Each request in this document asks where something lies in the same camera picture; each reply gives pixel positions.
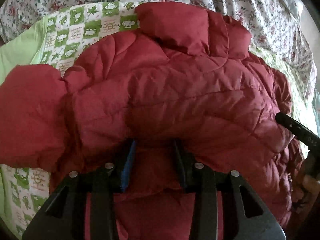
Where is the red quilted puffer jacket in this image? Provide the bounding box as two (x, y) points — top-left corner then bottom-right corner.
(1, 2), (302, 239)

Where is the person's right hand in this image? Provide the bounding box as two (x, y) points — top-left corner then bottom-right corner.
(291, 153), (319, 206)

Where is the floral rose bedsheet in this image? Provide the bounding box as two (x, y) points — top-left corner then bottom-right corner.
(1, 0), (317, 98)

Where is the green white patterned quilt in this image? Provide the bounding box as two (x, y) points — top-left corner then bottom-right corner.
(1, 2), (317, 238)

